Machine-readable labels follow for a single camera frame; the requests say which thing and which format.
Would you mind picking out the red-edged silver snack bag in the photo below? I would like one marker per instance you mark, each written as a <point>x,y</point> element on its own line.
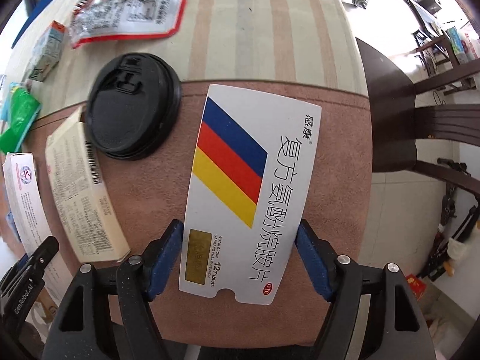
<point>115,20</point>

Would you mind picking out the white flat medicine box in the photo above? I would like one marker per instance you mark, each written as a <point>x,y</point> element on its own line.
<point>30,219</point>

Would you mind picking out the black plastic cup lid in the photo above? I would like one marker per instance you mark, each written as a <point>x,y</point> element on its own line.
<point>132,106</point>

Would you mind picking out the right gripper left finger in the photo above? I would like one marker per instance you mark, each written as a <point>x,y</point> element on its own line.
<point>139,280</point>

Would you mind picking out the pink striped tablecloth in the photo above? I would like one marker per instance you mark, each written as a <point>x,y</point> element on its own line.
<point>301,49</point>

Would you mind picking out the dark wooden chair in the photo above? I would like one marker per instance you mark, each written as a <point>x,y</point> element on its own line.
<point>397,123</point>

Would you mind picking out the green blue rice bag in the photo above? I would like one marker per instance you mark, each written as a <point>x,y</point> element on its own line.
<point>19,111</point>

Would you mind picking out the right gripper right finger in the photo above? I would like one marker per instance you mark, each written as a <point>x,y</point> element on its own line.
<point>339,283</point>

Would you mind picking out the white striped medicine box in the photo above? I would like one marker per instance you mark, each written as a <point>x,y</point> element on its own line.
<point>251,172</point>

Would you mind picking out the small teal carton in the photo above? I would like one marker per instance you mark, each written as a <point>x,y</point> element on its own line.
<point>46,53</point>

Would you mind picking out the cream printed medicine box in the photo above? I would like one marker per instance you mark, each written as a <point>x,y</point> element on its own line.
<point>80,194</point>

